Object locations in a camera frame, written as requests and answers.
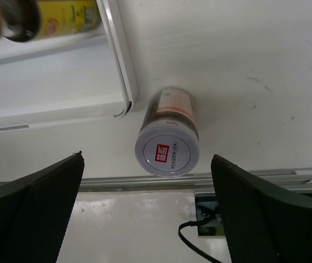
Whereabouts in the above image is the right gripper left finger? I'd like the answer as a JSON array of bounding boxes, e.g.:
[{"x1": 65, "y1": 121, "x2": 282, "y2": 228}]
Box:
[{"x1": 0, "y1": 152, "x2": 85, "y2": 262}]

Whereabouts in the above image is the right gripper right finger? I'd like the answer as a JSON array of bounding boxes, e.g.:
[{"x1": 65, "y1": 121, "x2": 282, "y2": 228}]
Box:
[{"x1": 211, "y1": 155, "x2": 312, "y2": 262}]

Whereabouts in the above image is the short jar red label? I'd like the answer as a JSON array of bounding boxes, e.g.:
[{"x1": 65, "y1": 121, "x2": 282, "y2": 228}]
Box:
[{"x1": 135, "y1": 87, "x2": 200, "y2": 178}]

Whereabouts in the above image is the small yellow bottle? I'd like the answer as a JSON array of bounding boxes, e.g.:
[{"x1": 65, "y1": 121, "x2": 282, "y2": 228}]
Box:
[{"x1": 0, "y1": 1, "x2": 101, "y2": 43}]

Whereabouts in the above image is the white divided tray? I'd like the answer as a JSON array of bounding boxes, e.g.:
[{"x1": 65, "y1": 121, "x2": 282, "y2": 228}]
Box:
[{"x1": 0, "y1": 1, "x2": 138, "y2": 132}]

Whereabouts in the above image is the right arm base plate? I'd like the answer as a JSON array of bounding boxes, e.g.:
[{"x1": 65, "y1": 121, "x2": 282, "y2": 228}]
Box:
[{"x1": 178, "y1": 193, "x2": 225, "y2": 262}]

